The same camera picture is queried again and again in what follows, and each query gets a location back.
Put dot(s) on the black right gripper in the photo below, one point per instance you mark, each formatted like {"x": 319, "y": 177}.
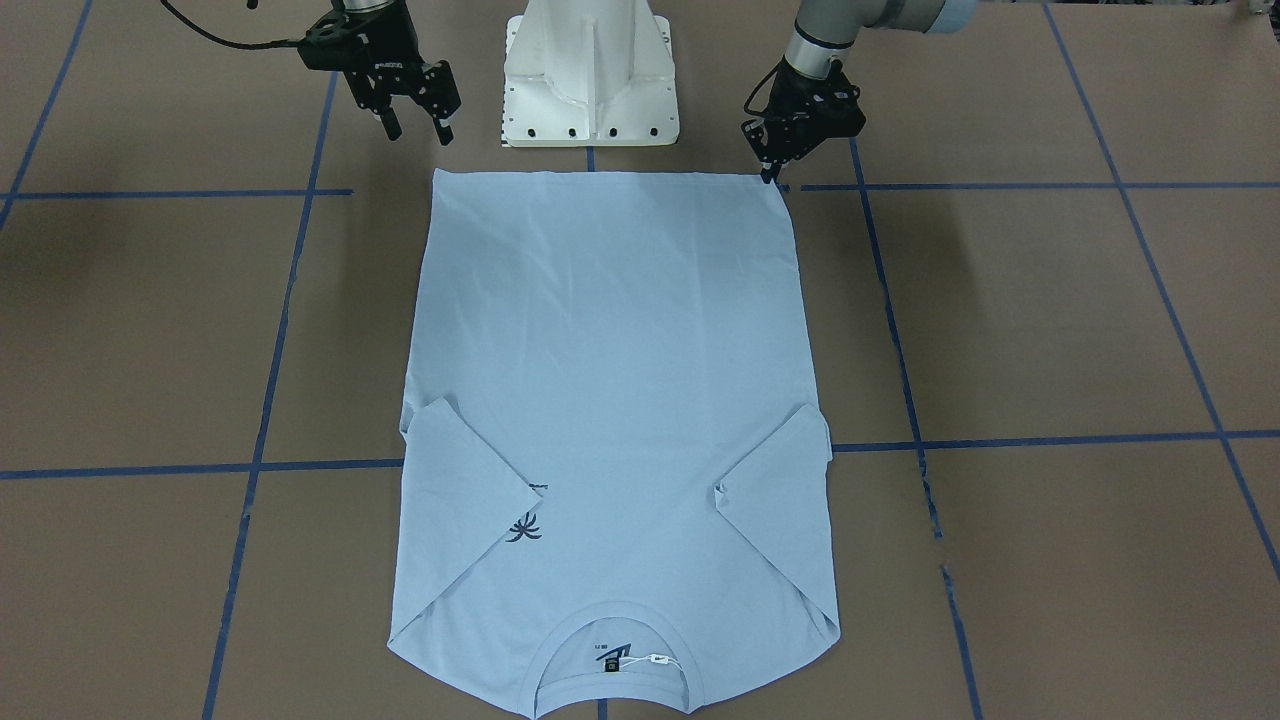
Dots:
{"x": 385, "y": 52}

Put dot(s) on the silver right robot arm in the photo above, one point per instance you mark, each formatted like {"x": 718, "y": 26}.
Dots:
{"x": 365, "y": 6}

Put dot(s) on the light blue t-shirt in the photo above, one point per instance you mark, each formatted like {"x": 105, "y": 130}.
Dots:
{"x": 615, "y": 474}

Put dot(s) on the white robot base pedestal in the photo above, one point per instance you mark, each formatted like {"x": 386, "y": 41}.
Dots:
{"x": 589, "y": 73}

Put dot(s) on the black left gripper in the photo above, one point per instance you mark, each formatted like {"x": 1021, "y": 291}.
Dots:
{"x": 797, "y": 98}

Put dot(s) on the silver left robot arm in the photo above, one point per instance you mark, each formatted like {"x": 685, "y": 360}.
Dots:
{"x": 826, "y": 30}

